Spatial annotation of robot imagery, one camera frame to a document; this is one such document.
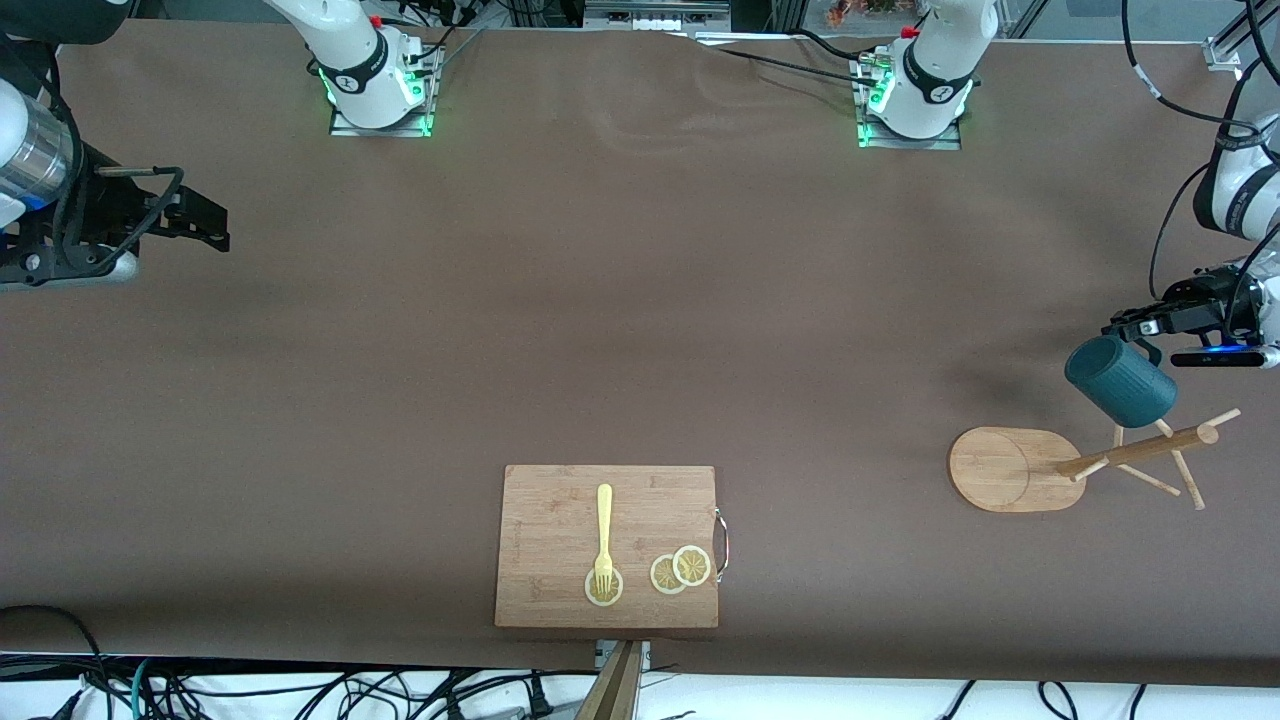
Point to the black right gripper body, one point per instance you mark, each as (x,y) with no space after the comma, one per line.
(100,210)

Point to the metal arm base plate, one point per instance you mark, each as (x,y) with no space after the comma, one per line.
(930,144)
(400,131)

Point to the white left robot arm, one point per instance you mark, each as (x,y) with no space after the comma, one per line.
(930,70)

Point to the white power strip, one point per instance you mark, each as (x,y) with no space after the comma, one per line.
(650,15)

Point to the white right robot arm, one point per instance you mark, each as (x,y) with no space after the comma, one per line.
(350,60)

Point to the teal cup yellow inside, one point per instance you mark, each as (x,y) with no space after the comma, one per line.
(1125,385)

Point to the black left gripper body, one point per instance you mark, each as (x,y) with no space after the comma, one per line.
(1201,305)

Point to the yellow plastic fork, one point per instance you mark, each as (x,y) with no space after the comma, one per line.
(604,520)

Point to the aluminium frame profile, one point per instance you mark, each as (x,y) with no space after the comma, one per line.
(1225,48)

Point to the metal bracket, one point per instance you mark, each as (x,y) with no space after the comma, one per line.
(645,655)

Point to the bamboo cutting board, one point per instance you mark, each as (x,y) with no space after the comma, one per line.
(560,520)

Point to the wooden cup rack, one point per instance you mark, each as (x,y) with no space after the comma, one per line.
(1000,470)

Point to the wooden post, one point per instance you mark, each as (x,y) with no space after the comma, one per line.
(615,690)

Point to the lemon slice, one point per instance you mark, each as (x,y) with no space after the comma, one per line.
(692,566)
(590,596)

